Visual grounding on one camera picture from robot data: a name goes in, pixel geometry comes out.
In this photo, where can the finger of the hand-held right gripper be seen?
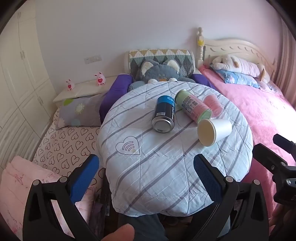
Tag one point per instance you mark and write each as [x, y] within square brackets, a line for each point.
[266, 155]
[285, 143]

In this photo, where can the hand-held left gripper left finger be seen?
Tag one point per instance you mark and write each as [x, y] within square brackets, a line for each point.
[86, 172]

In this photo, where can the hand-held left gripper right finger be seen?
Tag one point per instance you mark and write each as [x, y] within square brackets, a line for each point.
[207, 176]

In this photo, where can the white paper cup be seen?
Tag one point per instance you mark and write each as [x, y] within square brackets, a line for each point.
[219, 129]

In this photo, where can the pink plastic cup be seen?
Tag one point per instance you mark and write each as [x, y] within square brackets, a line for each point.
[214, 103]

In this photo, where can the person's left hand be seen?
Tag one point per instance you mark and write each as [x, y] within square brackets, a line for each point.
[122, 233]

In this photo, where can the heart print bed sheet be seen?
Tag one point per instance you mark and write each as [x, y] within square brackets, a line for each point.
[69, 143]

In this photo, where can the dark purple cloth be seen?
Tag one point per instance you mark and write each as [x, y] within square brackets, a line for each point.
[100, 210]

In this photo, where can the pink blanket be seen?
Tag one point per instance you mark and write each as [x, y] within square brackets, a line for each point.
[261, 109]

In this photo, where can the striped light blue quilt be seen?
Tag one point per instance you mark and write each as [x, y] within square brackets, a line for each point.
[143, 166]

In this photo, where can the grey flower print pillow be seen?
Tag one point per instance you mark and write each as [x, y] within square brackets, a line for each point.
[81, 111]

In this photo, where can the folded pink quilt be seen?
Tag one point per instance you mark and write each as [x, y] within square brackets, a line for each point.
[20, 180]

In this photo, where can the green and pink canister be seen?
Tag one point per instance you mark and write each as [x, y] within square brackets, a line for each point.
[192, 104]

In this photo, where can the blue metal can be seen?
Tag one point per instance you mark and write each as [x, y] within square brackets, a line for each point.
[164, 111]

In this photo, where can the person's dark trouser leg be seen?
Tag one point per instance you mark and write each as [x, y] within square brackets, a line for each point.
[148, 227]

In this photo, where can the light blue pillow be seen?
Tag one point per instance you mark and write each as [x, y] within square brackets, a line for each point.
[238, 77]

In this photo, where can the pink curtain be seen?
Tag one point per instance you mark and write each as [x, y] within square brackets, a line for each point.
[285, 60]

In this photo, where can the purple pillow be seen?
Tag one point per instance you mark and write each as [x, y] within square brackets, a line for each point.
[115, 92]

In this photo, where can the white dog plush toy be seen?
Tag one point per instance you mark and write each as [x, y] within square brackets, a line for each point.
[240, 64]

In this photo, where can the white wooden bed headboard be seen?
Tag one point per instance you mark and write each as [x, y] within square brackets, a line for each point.
[231, 47]

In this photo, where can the white wardrobe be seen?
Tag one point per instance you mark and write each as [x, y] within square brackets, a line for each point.
[20, 81]

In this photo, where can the grey cat plush toy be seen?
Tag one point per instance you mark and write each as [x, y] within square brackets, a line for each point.
[159, 70]

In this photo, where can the triangle patchwork headboard cover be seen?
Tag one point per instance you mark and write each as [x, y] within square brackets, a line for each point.
[148, 56]

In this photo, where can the white wall socket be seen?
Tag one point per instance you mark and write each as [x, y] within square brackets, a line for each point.
[93, 59]

